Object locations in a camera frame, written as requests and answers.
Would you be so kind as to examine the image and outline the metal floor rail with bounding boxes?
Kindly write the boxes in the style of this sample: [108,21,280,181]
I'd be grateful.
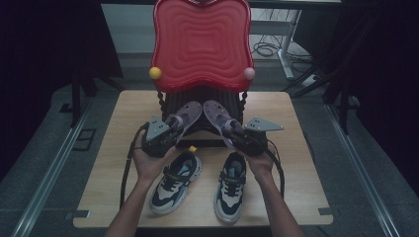
[324,103,401,237]
[11,98,94,237]

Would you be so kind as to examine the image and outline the red and black shoe rack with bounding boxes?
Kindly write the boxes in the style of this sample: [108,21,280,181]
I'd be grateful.
[148,0,256,148]

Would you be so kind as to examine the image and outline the black floor cables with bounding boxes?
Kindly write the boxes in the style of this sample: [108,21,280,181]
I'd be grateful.
[251,34,313,64]

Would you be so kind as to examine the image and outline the hand-held gripper cable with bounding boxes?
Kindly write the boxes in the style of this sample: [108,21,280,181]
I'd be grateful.
[120,121,151,209]
[265,139,287,199]

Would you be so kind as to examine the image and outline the black and white child's sneaker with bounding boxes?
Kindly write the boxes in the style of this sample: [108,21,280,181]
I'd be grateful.
[212,151,248,224]
[148,145,204,216]

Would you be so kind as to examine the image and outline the person's right hand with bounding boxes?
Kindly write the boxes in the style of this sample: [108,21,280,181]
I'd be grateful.
[235,150,275,181]

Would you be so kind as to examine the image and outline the purple child's sandal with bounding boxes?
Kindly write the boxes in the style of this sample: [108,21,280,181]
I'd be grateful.
[203,99,245,149]
[163,100,204,144]

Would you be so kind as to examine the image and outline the person's left hand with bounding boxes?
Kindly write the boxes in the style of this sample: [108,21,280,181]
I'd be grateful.
[132,132,181,186]

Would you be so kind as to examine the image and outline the dark curtain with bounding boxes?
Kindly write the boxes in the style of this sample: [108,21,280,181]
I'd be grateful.
[0,0,125,181]
[293,0,419,196]

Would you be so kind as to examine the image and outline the left hand-held gripper cable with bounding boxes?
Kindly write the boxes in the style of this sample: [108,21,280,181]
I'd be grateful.
[120,121,151,209]

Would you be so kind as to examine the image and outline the black stand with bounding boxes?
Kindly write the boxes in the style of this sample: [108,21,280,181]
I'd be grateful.
[282,62,364,134]
[58,73,126,128]

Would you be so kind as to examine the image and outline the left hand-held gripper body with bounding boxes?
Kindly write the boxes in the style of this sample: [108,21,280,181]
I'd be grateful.
[141,115,179,158]

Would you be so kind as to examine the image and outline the white desk frame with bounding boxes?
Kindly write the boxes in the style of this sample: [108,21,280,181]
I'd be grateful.
[249,9,302,81]

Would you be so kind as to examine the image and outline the right hand-held gripper cable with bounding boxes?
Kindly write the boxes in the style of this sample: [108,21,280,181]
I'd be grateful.
[265,139,287,199]

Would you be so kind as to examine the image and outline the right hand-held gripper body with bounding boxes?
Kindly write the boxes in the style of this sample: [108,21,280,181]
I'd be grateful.
[231,116,285,157]

